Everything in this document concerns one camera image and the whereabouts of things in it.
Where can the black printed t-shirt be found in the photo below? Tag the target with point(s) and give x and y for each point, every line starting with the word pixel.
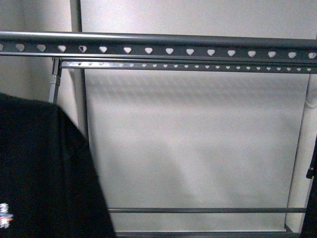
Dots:
pixel 49 187

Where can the grey clothes drying rack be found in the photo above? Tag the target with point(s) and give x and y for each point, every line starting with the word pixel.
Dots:
pixel 161 52

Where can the white vertical pipe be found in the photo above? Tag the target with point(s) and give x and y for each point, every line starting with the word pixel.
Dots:
pixel 78 75

